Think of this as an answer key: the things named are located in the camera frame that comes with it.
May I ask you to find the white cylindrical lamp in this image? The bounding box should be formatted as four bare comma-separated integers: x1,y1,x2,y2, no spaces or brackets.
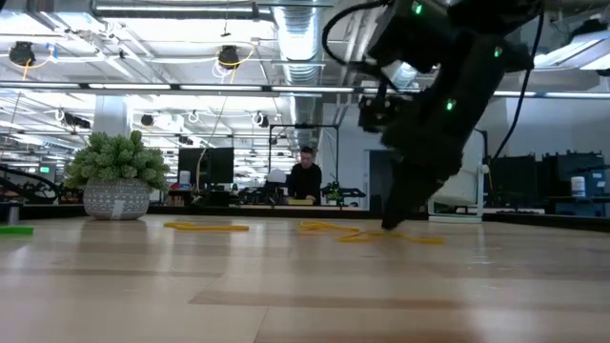
427,131,491,225

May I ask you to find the black cabinet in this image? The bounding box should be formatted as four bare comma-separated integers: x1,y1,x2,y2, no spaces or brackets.
489,151,607,215

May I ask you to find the black ceiling cable reel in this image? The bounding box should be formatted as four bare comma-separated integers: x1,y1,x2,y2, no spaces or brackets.
8,40,37,68
216,44,241,71

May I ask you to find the black curved rail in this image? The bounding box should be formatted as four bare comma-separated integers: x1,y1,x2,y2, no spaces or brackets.
0,164,62,205

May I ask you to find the black frame light bar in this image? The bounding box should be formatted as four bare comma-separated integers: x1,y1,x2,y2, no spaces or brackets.
0,81,610,99

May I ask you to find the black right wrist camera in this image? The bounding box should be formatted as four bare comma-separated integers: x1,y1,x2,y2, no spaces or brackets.
357,92,397,135

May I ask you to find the person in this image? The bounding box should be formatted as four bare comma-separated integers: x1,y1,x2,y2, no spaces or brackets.
287,145,324,207

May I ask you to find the green plant in patterned pot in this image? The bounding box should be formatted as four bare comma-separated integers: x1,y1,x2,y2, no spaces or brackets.
63,129,172,222

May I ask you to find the silver air duct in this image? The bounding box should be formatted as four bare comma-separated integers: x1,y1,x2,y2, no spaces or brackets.
272,0,326,153

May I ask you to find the black metal stand frame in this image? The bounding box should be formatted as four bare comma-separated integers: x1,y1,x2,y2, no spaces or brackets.
267,124,341,207

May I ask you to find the yellow rubber band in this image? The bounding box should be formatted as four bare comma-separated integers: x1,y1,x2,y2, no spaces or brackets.
336,230,447,246
298,220,362,234
163,221,251,233

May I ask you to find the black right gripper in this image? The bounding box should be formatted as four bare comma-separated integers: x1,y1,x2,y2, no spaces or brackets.
380,80,497,231

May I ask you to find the black computer monitor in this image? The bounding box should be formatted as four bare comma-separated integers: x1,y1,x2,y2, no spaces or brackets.
177,147,235,186

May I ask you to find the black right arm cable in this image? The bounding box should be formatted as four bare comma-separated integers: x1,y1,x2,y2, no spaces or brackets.
321,0,399,80

